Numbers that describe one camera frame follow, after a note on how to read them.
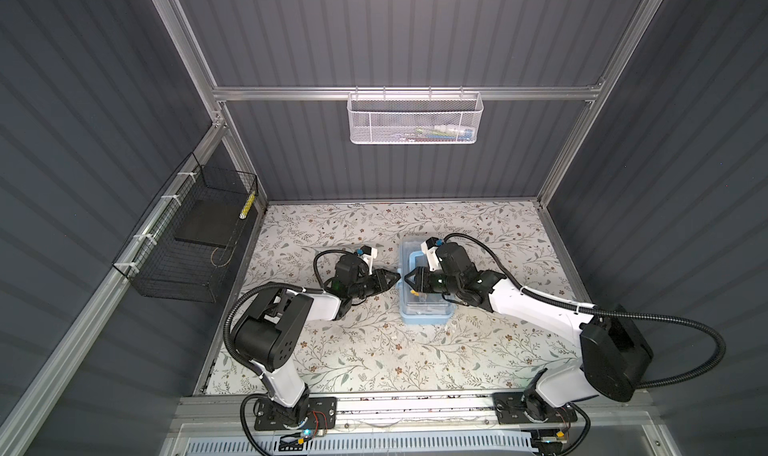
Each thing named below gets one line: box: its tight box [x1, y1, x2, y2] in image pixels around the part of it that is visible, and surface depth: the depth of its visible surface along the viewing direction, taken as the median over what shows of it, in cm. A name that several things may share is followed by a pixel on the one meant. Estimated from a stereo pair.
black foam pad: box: [174, 200, 244, 248], surface depth 77 cm
